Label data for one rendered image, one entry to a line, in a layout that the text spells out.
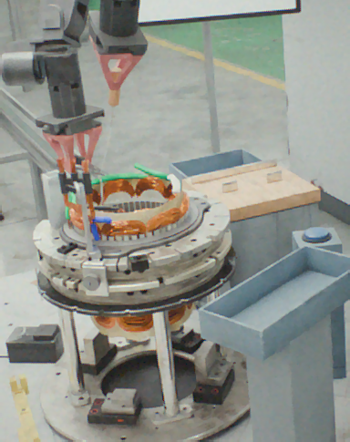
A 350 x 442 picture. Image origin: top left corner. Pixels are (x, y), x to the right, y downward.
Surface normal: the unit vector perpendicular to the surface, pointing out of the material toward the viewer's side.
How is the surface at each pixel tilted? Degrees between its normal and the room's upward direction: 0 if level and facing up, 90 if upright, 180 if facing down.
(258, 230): 90
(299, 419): 90
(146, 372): 0
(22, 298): 0
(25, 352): 90
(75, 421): 0
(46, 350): 90
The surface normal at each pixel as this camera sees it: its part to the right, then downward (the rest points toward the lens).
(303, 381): 0.73, 0.18
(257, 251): 0.35, 0.31
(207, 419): -0.10, -0.93
